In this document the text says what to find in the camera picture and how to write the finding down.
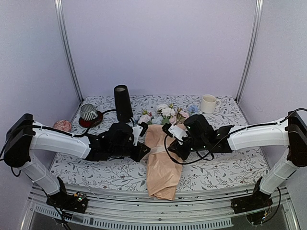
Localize cream ceramic mug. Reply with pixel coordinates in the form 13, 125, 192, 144
200, 94, 221, 114

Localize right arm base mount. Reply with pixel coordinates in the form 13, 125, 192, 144
231, 177, 273, 225

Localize right aluminium frame post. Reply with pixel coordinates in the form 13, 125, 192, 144
235, 0, 264, 104

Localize left aluminium frame post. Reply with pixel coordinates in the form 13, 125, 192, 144
54, 0, 83, 103

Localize peach paper flower bouquet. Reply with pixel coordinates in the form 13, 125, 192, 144
139, 103, 189, 201

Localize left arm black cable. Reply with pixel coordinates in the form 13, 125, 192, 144
0, 109, 135, 178

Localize aluminium front rail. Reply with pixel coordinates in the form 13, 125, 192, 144
20, 184, 300, 230

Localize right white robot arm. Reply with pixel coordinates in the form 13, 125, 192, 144
163, 108, 307, 209

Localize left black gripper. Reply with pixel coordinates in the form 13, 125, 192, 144
110, 142, 151, 162

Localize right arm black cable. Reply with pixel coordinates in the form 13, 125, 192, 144
164, 108, 307, 166

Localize black cylindrical vase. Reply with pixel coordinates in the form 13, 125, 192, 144
114, 85, 133, 123

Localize aluminium frame post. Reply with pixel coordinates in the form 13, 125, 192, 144
235, 0, 264, 104
54, 0, 83, 103

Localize pink patterned ball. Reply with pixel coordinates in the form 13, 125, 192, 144
53, 120, 72, 132

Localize cream printed ribbon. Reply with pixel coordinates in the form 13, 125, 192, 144
147, 147, 242, 166

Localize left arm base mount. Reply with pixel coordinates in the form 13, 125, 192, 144
46, 177, 88, 214

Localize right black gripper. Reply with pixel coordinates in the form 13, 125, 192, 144
167, 135, 208, 161

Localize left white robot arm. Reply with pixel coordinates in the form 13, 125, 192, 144
0, 114, 151, 208

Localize striped black white cup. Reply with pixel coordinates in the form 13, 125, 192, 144
80, 103, 98, 121

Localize red round coaster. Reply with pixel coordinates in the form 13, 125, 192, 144
78, 111, 103, 128

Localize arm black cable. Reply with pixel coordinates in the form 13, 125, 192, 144
0, 109, 135, 178
164, 108, 307, 166

